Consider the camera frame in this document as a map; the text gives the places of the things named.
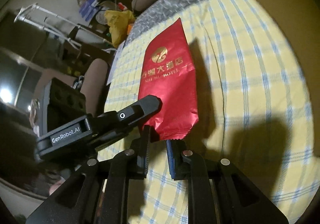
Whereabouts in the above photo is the red foil tea packet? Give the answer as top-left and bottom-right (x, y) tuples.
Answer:
(138, 19), (199, 142)

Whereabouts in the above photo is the brown chair seat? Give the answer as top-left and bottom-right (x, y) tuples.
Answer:
(80, 59), (109, 117)

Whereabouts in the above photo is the white metal rack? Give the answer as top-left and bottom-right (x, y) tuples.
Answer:
(14, 3), (112, 50)

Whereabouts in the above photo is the yellow plastic bag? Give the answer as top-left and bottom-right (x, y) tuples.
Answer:
(104, 10), (136, 48)

